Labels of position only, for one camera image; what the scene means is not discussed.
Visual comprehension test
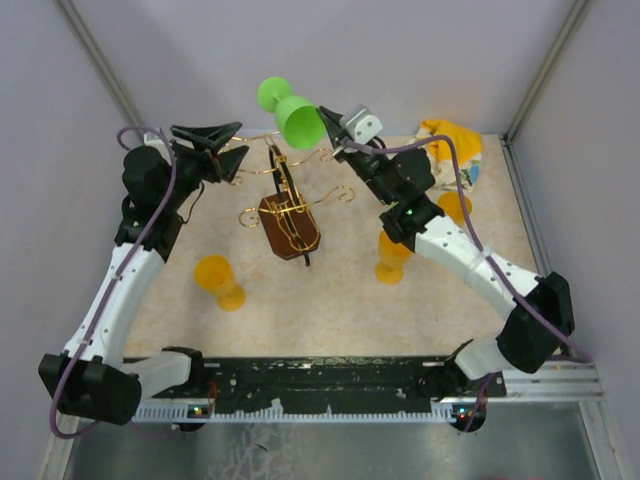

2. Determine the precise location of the green wine glass front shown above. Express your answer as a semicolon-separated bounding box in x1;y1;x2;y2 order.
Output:
257;76;325;150

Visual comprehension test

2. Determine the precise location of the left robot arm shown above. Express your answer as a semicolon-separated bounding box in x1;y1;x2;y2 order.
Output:
38;121;249;440

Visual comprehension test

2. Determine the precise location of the orange wine glass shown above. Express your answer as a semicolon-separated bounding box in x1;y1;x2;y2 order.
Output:
437;191;472;225
194;255;246;312
375;231;412;285

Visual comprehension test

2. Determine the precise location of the yellow patterned cloth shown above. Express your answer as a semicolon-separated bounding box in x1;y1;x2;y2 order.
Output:
415;119;483;192

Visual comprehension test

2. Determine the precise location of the orange wine glass right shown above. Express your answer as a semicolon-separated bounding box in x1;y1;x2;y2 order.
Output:
437;191;472;225

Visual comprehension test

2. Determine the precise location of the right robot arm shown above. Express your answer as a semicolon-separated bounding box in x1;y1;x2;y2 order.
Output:
316;106;574;396

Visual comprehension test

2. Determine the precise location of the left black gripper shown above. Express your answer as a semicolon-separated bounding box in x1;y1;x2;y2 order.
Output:
161;121;249;212

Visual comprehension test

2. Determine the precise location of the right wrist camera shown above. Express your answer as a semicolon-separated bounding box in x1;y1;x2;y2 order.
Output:
339;104;383;144

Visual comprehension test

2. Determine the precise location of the gold wire wine glass rack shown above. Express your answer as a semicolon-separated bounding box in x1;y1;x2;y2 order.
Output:
227;132;356;268

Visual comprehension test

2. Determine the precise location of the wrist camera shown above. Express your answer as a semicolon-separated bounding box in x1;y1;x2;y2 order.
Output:
339;104;383;144
143;128;168;147

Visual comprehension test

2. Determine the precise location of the orange wine glass middle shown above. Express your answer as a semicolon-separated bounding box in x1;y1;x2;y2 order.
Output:
375;231;412;285

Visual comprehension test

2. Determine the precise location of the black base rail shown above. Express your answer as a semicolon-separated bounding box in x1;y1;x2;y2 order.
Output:
135;356;506;432

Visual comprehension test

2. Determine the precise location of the orange wine glass left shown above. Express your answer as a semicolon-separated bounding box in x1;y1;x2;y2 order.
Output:
194;255;246;312

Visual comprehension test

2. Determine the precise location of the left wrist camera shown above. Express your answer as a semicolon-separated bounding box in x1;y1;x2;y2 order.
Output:
143;128;168;147

